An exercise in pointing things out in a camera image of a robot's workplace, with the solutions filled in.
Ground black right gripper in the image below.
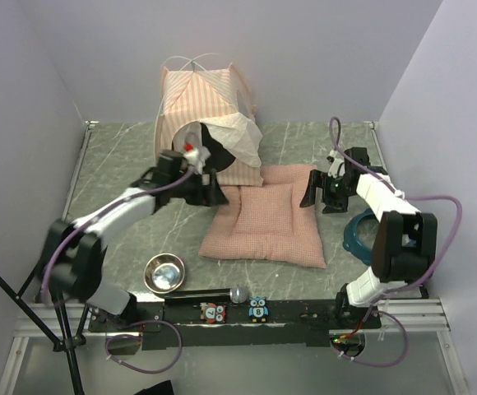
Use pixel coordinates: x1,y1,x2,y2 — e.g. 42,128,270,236
300,169,354,214

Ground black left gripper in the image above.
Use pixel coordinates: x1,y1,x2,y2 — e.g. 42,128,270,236
169,169,229,207

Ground pink pet cushion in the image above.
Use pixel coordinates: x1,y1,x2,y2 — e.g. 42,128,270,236
199,164,326,269

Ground pink striped pet tent fabric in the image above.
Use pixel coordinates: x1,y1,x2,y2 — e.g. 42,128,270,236
154,61,264,188

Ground steel pet bowl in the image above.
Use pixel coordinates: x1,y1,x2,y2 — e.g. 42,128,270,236
143,253,186,295

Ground white fibreglass tent pole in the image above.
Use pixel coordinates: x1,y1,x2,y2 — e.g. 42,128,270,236
152,52,225,164

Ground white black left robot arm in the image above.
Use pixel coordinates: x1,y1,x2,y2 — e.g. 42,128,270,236
37,145,229,331

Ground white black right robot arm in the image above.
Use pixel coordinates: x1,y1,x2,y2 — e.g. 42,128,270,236
300,147,438,328

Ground teal pet feeder toy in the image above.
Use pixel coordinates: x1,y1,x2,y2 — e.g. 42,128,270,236
343,208,376,267

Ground black handheld microphone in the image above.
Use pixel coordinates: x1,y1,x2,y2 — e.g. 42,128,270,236
164,286,249,304

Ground red owl number tile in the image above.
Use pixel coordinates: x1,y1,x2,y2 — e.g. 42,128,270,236
200,302,226,324

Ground blue owl number tile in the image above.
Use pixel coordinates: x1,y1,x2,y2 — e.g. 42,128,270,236
248,297,269,323

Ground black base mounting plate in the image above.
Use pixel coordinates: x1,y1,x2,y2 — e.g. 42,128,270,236
89,300,367,351

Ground black object at bottom edge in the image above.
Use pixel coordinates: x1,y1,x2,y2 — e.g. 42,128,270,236
135,380,174,395

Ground black music stand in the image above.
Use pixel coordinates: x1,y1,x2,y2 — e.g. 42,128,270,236
0,246,87,395

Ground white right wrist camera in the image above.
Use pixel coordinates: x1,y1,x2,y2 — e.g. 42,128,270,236
327,150,345,178

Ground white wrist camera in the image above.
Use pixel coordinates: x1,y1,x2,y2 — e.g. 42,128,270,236
183,143,211,174
327,150,345,178

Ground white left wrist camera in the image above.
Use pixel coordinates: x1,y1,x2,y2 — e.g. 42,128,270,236
183,143,211,174

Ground aluminium frame rail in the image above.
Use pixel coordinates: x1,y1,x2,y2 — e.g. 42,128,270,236
377,299,450,332

